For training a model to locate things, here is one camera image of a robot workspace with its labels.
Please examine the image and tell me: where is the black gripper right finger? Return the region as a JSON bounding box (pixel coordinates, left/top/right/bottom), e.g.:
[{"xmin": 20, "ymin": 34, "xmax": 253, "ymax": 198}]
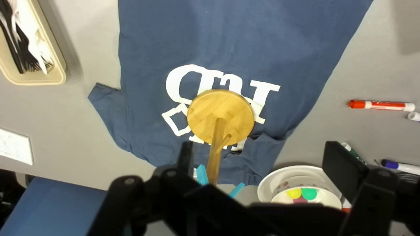
[{"xmin": 322, "ymin": 140, "xmax": 371, "ymax": 199}]

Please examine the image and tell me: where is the blue office chair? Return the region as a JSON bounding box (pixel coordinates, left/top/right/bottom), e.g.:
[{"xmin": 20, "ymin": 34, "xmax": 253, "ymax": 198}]
[{"xmin": 0, "ymin": 176, "xmax": 110, "ymax": 236}]

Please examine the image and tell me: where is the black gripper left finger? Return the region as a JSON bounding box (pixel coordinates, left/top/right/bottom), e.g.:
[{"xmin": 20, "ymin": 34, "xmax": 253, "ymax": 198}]
[{"xmin": 176, "ymin": 140, "xmax": 196, "ymax": 178}]

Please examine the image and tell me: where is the wooden mug tree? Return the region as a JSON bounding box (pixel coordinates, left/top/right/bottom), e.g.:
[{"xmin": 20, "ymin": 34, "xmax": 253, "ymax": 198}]
[{"xmin": 186, "ymin": 89, "xmax": 256, "ymax": 188}]

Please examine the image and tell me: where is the green ball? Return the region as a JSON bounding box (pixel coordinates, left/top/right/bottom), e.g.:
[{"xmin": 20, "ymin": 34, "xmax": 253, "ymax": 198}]
[{"xmin": 301, "ymin": 186, "xmax": 319, "ymax": 202}]

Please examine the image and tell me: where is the yellow ball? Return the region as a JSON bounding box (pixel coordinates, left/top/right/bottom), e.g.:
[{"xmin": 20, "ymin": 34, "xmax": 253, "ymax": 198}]
[{"xmin": 286, "ymin": 188, "xmax": 304, "ymax": 202}]

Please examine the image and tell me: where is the black plastic cutlery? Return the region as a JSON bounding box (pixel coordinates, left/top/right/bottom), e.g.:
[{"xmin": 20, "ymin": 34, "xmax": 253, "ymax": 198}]
[{"xmin": 0, "ymin": 0, "xmax": 56, "ymax": 76}]

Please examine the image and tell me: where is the blue printed t-shirt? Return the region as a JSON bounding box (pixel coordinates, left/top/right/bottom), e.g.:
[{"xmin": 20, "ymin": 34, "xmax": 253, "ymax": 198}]
[{"xmin": 88, "ymin": 0, "xmax": 375, "ymax": 186}]

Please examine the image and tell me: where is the white paper sheet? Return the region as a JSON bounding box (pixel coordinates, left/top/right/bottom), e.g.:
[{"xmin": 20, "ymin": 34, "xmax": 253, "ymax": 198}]
[{"xmin": 0, "ymin": 127, "xmax": 35, "ymax": 167}]

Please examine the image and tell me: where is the white plate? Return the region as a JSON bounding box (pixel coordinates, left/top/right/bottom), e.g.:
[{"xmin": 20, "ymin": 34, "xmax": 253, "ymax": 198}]
[{"xmin": 256, "ymin": 164, "xmax": 352, "ymax": 213}]

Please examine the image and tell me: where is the white bowl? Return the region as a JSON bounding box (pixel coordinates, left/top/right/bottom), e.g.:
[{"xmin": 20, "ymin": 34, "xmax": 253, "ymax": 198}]
[{"xmin": 270, "ymin": 175, "xmax": 345, "ymax": 211}]

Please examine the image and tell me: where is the beige plastic tray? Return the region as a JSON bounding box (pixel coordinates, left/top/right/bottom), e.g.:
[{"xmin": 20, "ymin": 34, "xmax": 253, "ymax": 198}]
[{"xmin": 0, "ymin": 0, "xmax": 68, "ymax": 87}]

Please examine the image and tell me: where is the blue whiteboard marker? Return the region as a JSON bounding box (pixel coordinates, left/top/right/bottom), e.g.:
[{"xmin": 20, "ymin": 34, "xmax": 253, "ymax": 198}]
[{"xmin": 379, "ymin": 157, "xmax": 420, "ymax": 177}]

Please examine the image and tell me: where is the red whiteboard marker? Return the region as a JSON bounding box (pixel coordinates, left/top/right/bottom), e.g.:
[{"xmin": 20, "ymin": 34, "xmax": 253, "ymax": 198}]
[{"xmin": 348, "ymin": 98, "xmax": 417, "ymax": 114}]

